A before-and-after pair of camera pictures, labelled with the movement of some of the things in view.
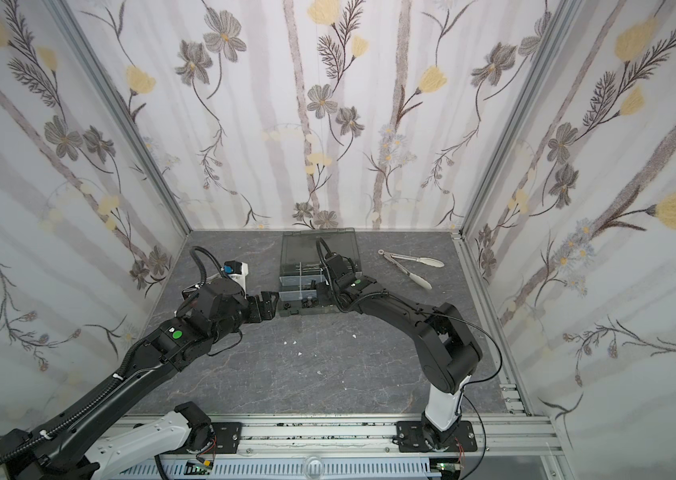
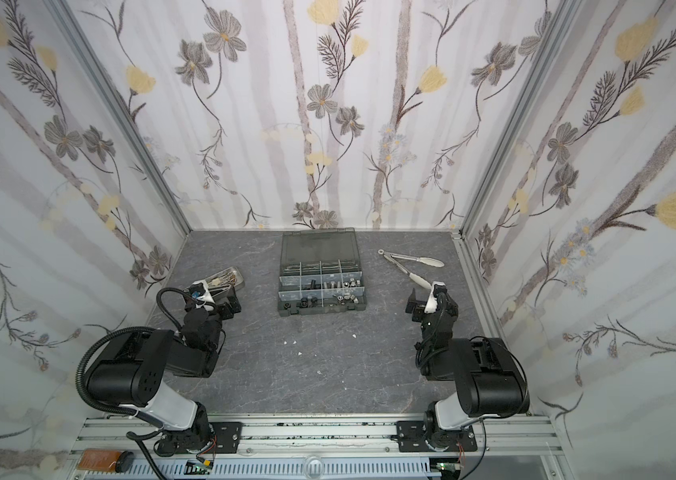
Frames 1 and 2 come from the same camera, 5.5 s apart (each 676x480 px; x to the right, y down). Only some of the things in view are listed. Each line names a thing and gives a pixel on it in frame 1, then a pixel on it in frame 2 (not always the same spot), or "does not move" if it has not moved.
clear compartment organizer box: (300, 269) does not move
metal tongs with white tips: (428, 261) does not move
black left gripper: (257, 316) to (226, 313)
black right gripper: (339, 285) to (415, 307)
